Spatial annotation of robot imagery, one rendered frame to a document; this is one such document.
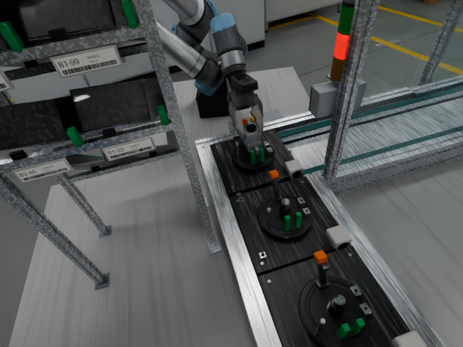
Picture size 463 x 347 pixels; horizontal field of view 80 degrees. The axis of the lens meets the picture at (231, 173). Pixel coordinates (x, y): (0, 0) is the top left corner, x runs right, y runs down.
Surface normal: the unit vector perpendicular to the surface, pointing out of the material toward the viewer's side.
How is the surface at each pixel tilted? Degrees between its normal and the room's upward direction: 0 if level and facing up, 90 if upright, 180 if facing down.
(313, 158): 0
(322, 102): 90
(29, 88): 90
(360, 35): 90
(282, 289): 0
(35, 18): 65
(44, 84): 90
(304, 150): 0
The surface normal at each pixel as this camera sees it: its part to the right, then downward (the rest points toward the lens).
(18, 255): -0.11, -0.70
